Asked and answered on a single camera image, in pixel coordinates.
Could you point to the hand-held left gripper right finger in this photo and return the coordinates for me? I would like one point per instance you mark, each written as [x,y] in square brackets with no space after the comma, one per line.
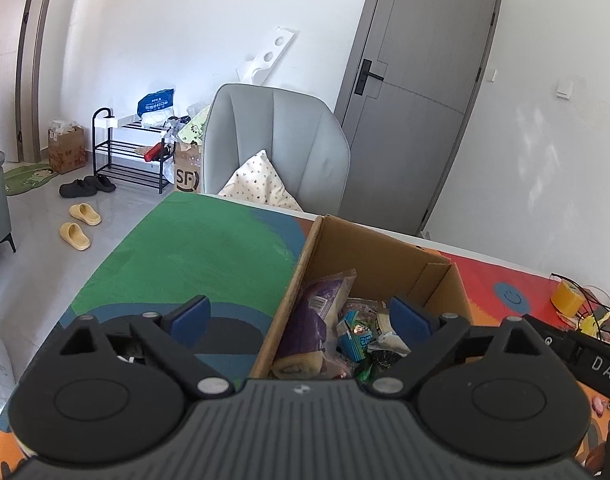
[410,320]

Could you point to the black metal shoe rack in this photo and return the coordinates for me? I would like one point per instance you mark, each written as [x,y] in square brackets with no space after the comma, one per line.
[125,150]

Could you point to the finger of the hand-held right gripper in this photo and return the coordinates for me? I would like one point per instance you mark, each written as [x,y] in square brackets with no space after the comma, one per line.
[552,340]

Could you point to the white patterned pillow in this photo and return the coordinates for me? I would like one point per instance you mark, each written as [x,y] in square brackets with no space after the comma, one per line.
[260,182]

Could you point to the small yellow item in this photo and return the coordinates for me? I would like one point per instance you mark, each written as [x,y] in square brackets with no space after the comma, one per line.
[595,324]

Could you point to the white snack packet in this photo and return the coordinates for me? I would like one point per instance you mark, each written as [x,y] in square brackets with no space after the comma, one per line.
[387,335]

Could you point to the beige wardrobe door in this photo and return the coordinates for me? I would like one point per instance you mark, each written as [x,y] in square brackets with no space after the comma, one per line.
[20,50]

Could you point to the green floor rug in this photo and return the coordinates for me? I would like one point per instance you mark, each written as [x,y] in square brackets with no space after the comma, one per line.
[27,179]

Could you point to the black slipper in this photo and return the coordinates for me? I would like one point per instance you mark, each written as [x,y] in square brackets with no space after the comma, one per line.
[77,189]
[103,183]

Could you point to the grey door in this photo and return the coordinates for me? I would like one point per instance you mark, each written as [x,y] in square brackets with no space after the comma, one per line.
[415,85]

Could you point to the red item on rack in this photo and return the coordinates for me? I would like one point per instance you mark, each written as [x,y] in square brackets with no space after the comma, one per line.
[155,152]

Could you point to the grey upholstered chair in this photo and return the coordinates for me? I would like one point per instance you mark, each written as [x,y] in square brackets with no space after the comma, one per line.
[280,130]

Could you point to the yellow slipper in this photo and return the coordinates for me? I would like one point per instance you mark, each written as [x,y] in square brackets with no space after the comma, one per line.
[75,236]
[85,214]

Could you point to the blue striped snack packet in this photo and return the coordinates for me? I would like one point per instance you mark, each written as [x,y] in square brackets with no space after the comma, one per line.
[355,337]

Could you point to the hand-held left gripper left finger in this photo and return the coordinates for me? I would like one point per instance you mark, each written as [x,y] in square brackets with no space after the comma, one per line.
[190,320]

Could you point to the yellow tape roll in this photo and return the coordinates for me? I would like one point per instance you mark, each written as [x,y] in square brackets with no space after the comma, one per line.
[566,299]

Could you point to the white foam board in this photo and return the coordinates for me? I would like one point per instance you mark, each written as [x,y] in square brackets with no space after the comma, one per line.
[267,55]

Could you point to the printed cardboard box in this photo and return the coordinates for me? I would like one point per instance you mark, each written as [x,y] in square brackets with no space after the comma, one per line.
[66,152]

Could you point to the white wall switch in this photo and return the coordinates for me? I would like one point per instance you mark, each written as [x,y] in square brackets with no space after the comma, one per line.
[565,87]

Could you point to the purple cake roll packet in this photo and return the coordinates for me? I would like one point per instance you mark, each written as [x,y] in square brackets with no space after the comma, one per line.
[307,325]

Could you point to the small white door switch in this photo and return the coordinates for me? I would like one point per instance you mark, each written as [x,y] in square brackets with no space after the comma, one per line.
[492,75]

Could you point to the green patterned cloth bag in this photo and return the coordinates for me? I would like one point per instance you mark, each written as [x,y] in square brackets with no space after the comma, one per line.
[195,127]

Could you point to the brown paper bag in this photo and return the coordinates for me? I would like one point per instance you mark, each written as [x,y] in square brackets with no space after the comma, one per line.
[187,172]

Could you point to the green snack packet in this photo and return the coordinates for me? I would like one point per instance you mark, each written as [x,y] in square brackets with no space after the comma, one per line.
[369,370]

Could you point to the clear candy packet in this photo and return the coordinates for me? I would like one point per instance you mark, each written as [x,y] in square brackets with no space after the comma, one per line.
[365,307]

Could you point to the blue plastic bag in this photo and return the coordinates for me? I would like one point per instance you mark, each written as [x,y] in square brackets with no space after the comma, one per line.
[156,105]

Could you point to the red snack packet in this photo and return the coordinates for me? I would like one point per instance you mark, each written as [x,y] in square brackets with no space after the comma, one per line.
[339,367]

